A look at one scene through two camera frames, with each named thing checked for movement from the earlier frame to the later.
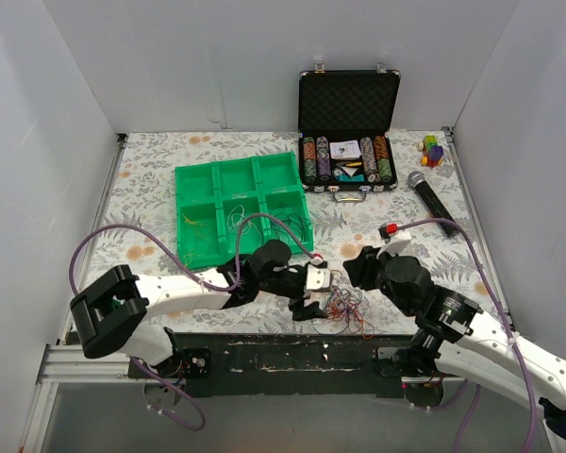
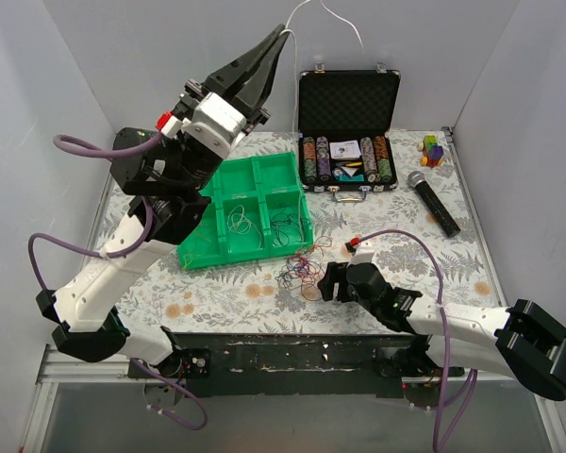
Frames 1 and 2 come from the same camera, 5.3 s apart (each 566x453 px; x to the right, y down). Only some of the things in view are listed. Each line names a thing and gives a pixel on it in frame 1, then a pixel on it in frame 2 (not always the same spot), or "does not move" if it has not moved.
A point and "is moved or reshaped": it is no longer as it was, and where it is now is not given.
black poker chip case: (343, 120) does not move
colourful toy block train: (433, 154) does not move
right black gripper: (361, 272) -> (337, 283)
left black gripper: (299, 293) -> (227, 88)
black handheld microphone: (438, 209) does not move
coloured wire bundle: (344, 312) is moved or reshaped
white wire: (237, 218) does not move
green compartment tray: (225, 208) does not move
